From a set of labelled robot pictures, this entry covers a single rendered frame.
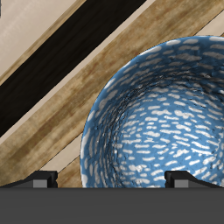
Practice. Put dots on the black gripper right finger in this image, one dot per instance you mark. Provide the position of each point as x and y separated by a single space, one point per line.
178 178

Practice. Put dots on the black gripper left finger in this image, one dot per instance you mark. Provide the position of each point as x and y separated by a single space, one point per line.
43 178

